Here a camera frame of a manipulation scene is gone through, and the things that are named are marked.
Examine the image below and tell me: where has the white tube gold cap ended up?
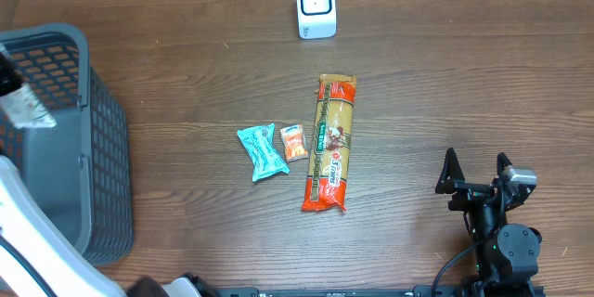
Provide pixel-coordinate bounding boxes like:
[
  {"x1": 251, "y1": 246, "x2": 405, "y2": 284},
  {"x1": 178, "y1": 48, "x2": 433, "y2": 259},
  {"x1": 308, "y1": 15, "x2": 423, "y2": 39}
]
[{"x1": 1, "y1": 84, "x2": 57, "y2": 129}]

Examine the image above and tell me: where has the orange spaghetti packet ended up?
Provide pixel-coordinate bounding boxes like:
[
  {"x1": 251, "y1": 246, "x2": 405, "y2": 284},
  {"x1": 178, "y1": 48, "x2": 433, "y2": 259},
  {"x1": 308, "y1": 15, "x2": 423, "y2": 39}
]
[{"x1": 302, "y1": 74, "x2": 356, "y2": 212}]

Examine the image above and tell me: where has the small orange snack packet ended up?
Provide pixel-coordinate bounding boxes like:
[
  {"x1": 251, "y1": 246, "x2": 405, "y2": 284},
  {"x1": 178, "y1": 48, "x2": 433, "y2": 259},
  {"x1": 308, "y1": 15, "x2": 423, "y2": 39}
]
[{"x1": 280, "y1": 124, "x2": 309, "y2": 161}]

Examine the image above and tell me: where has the teal plastic packet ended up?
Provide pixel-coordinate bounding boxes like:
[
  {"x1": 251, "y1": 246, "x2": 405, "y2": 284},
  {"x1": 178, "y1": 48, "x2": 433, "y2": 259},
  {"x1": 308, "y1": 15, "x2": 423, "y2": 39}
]
[{"x1": 237, "y1": 123, "x2": 290, "y2": 183}]

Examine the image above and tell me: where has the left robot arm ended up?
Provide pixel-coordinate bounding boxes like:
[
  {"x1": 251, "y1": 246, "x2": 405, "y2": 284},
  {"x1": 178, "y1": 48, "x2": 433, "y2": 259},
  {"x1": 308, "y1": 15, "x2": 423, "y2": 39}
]
[{"x1": 1, "y1": 153, "x2": 218, "y2": 297}]

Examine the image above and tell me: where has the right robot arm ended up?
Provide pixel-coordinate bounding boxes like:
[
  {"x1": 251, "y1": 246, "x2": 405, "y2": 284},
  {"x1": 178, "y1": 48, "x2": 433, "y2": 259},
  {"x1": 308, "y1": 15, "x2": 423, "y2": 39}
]
[{"x1": 431, "y1": 148, "x2": 544, "y2": 296}]

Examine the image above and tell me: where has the white barcode scanner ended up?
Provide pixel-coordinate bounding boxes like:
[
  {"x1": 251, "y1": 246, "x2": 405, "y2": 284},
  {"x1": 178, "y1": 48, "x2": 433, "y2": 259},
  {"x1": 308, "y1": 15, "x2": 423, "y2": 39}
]
[{"x1": 296, "y1": 0, "x2": 337, "y2": 40}]

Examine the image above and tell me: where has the grey plastic mesh basket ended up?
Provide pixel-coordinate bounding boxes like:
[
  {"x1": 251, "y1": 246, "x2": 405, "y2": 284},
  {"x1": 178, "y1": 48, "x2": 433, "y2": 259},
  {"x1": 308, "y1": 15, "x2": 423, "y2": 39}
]
[{"x1": 1, "y1": 23, "x2": 134, "y2": 268}]

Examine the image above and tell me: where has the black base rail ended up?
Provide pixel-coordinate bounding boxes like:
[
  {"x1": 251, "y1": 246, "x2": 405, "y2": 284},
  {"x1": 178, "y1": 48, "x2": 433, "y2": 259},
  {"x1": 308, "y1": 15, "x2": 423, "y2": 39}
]
[{"x1": 215, "y1": 285, "x2": 547, "y2": 297}]

